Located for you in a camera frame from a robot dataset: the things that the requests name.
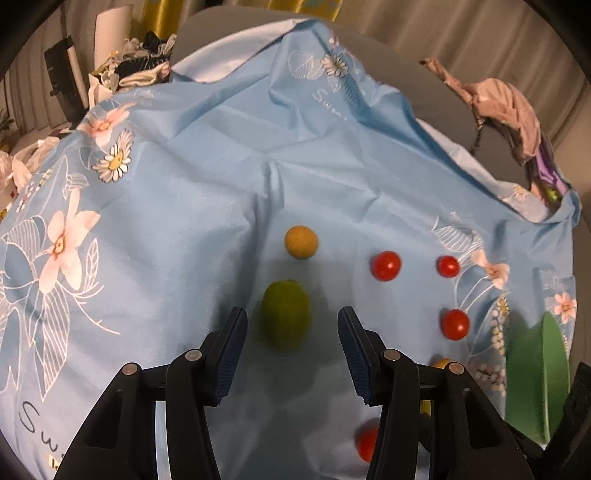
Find black stand device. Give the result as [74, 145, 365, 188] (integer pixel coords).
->
[44, 36, 88, 123]

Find purple clothes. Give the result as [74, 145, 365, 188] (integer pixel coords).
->
[528, 134, 571, 212]

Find pink clothes pile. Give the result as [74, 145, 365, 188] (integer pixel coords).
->
[420, 58, 542, 165]

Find grey sofa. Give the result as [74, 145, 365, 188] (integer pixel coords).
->
[168, 5, 532, 190]

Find white paper roll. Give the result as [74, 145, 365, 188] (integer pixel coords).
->
[94, 4, 133, 69]

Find large red tomato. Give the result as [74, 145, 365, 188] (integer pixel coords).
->
[440, 309, 470, 341]

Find large tan round fruit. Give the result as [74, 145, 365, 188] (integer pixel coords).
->
[431, 357, 453, 410]

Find clutter pile of cloths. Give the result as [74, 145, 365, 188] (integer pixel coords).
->
[88, 31, 177, 105]

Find blue floral cloth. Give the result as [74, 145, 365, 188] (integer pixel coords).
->
[1, 21, 580, 479]

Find small tan round fruit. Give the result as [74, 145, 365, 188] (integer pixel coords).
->
[284, 225, 320, 260]

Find large green oval fruit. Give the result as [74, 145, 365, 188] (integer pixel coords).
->
[259, 280, 311, 351]

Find green plastic bowl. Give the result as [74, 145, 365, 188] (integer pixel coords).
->
[505, 312, 570, 445]

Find yellow patterned curtain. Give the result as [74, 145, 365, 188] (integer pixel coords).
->
[135, 1, 342, 42]

